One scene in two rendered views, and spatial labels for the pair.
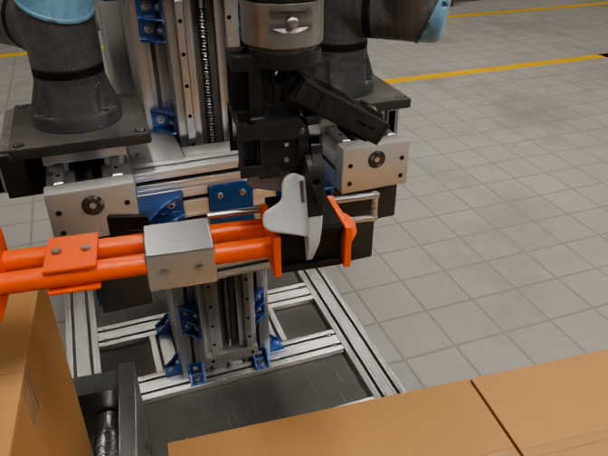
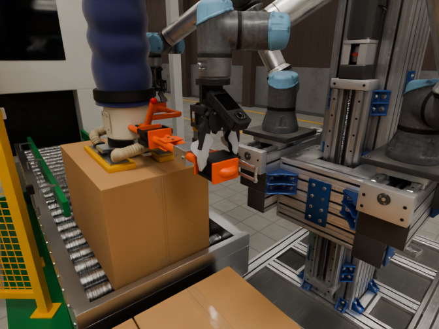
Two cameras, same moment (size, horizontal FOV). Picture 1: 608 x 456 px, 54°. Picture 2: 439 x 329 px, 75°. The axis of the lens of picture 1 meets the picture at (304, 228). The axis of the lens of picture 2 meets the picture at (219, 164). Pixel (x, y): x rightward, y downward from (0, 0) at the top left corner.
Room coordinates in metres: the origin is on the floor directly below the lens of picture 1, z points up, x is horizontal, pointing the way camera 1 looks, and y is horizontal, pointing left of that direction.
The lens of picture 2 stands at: (0.31, -0.60, 1.32)
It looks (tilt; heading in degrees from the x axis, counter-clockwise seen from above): 20 degrees down; 68
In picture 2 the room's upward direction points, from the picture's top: straight up
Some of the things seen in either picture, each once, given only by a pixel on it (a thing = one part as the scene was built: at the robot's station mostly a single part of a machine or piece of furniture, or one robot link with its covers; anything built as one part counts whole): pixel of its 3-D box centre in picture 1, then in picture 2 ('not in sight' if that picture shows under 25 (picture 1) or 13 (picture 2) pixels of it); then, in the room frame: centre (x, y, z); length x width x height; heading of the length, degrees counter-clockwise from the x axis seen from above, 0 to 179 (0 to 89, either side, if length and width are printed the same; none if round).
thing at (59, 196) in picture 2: not in sight; (36, 166); (-0.16, 1.65, 0.60); 1.60 x 0.11 x 0.09; 105
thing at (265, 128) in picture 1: (276, 109); (212, 104); (0.55, 0.03, 1.22); 0.09 x 0.08 x 0.12; 105
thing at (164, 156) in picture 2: not in sight; (152, 143); (0.49, 0.61, 0.97); 0.34 x 0.10 x 0.05; 104
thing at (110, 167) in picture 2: not in sight; (107, 152); (0.31, 0.56, 0.97); 0.34 x 0.10 x 0.05; 104
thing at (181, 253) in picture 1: (179, 253); (189, 153); (0.52, 0.13, 1.07); 0.07 x 0.07 x 0.04; 14
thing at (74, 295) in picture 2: not in sight; (36, 199); (-0.13, 1.29, 0.50); 2.31 x 0.05 x 0.19; 105
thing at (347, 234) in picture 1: (304, 234); (215, 166); (0.55, 0.00, 1.08); 0.08 x 0.07 x 0.05; 104
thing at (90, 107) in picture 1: (72, 90); (280, 117); (1.00, 0.40, 1.09); 0.15 x 0.15 x 0.10
